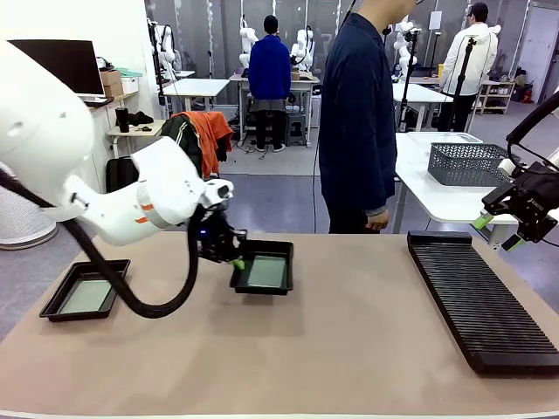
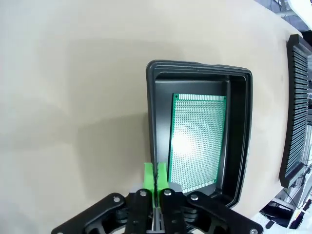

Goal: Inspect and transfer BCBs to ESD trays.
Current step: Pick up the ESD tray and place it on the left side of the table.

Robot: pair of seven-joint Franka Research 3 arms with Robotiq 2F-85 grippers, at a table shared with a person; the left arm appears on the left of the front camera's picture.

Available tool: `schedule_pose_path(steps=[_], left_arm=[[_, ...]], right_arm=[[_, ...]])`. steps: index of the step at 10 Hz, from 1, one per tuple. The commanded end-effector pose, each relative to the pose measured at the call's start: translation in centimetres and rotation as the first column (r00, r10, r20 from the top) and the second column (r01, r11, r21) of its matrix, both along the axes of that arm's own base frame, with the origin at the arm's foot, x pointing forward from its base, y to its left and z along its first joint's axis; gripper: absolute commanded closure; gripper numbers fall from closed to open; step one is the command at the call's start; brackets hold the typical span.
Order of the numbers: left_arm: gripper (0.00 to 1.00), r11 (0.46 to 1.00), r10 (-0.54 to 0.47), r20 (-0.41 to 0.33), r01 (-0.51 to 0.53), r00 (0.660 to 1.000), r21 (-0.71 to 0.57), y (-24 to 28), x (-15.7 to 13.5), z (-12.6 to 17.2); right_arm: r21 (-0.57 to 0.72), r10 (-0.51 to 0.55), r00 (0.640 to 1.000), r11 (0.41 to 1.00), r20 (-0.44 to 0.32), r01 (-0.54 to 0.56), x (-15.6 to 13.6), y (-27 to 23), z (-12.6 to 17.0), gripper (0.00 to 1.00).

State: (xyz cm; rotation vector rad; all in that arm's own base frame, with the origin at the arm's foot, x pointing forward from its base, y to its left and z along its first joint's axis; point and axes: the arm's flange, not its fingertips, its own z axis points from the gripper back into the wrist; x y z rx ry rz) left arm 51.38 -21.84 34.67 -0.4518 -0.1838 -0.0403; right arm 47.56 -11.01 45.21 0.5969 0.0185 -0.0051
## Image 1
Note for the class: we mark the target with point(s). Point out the white work table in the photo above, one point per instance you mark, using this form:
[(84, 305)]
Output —
[(436, 196)]

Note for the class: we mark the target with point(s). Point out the person in white jacket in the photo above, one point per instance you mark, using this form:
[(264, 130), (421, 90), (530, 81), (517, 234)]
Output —
[(469, 61)]

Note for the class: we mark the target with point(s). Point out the black backpack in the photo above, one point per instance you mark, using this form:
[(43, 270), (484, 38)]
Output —
[(120, 172)]

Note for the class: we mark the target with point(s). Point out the black tumbler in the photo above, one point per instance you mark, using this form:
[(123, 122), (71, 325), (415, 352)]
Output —
[(122, 120)]

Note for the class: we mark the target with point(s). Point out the black computer monitor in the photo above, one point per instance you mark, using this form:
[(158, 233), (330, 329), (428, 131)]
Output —
[(74, 65)]

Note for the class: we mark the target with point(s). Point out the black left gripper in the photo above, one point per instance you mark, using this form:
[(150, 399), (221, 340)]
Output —
[(211, 235)]

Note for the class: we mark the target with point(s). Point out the orange jacket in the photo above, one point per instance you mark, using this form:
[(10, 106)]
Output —
[(214, 131)]

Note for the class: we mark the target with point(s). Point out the grey plastic stool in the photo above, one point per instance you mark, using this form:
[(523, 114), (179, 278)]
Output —
[(295, 128)]

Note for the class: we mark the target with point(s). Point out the person's right forearm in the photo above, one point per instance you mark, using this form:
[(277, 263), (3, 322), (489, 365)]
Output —
[(380, 192)]

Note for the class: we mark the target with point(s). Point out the wooden storage shelf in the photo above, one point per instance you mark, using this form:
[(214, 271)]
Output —
[(498, 94)]

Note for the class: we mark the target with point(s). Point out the black camera tripod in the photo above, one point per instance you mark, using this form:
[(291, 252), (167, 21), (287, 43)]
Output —
[(460, 74), (408, 87)]

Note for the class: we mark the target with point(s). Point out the white cabinet desk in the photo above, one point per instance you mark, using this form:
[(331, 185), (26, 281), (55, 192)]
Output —
[(102, 131)]

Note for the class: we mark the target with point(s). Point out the black cloth bundle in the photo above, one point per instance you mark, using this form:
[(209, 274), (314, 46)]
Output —
[(140, 118)]

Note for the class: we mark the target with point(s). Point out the green circuit board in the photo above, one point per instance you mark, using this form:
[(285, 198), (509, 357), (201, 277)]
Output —
[(268, 272), (85, 297)]

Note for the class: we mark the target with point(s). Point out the brown cardboard box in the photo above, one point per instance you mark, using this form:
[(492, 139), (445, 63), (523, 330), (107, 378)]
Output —
[(111, 83)]

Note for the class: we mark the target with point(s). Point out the dark green striped jacket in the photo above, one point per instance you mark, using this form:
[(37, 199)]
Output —
[(183, 135)]

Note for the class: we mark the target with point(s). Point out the small beige side table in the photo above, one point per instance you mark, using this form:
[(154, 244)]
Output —
[(140, 131)]

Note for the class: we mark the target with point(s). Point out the person in blue hoodie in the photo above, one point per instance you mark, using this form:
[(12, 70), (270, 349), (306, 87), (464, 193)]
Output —
[(268, 65)]

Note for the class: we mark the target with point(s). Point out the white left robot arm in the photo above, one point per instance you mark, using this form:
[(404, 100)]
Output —
[(43, 131)]

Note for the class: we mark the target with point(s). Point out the black plastic ESD tray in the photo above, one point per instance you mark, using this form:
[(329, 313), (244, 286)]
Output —
[(54, 303), (279, 249)]

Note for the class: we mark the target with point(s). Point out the person in navy jacket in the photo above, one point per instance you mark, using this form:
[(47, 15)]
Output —
[(354, 131)]

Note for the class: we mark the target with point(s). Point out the person's right hand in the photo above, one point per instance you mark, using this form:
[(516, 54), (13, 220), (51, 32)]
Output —
[(377, 220)]

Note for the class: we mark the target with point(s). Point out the grey mesh basket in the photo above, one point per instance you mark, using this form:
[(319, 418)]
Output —
[(463, 163)]

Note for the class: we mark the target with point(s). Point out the white lab robot arm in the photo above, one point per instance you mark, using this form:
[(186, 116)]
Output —
[(248, 43), (404, 48), (166, 52), (302, 48)]

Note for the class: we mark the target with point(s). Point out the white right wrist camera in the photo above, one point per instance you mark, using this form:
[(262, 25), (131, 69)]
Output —
[(507, 166)]

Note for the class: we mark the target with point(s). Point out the black slotted board rack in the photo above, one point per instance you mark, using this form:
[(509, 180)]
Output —
[(476, 301)]

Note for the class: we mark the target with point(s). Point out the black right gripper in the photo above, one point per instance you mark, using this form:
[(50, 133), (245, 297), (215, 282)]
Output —
[(539, 205)]

